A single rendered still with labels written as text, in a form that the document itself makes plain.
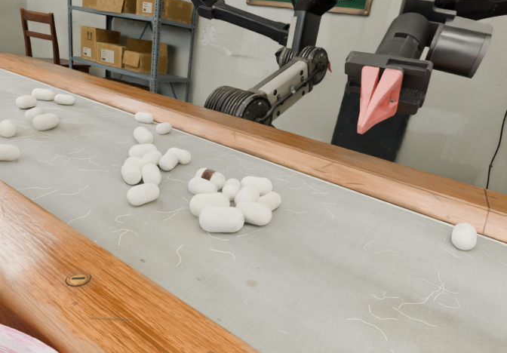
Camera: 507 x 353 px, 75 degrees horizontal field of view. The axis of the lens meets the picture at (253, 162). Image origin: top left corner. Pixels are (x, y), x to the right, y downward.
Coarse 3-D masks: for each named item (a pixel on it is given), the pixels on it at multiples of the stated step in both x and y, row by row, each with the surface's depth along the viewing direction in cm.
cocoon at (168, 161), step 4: (168, 152) 40; (172, 152) 40; (164, 156) 38; (168, 156) 38; (172, 156) 39; (176, 156) 40; (160, 160) 38; (164, 160) 38; (168, 160) 38; (172, 160) 38; (176, 160) 39; (160, 164) 38; (164, 164) 38; (168, 164) 38; (172, 164) 38; (164, 168) 38; (168, 168) 38; (172, 168) 39
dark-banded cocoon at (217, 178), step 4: (204, 168) 36; (200, 172) 36; (216, 172) 36; (196, 176) 36; (200, 176) 36; (212, 176) 35; (216, 176) 35; (220, 176) 35; (212, 180) 35; (216, 180) 35; (220, 180) 35; (224, 180) 36; (216, 184) 35; (220, 184) 35; (224, 184) 36; (220, 188) 36
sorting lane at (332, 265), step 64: (64, 128) 48; (128, 128) 53; (64, 192) 30; (320, 192) 40; (128, 256) 23; (192, 256) 24; (256, 256) 26; (320, 256) 27; (384, 256) 29; (448, 256) 30; (256, 320) 20; (320, 320) 20; (384, 320) 21; (448, 320) 22
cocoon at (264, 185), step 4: (248, 176) 36; (252, 176) 36; (244, 180) 36; (248, 180) 35; (252, 180) 35; (256, 180) 36; (260, 180) 36; (264, 180) 36; (268, 180) 36; (244, 184) 35; (248, 184) 35; (252, 184) 35; (256, 184) 35; (260, 184) 35; (264, 184) 36; (268, 184) 36; (260, 188) 35; (264, 188) 35; (268, 188) 36; (260, 192) 36; (264, 192) 36; (268, 192) 36
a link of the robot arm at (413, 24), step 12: (396, 24) 45; (408, 24) 44; (420, 24) 44; (432, 24) 45; (384, 36) 46; (396, 36) 44; (420, 36) 44; (432, 36) 47; (420, 48) 44; (432, 48) 44
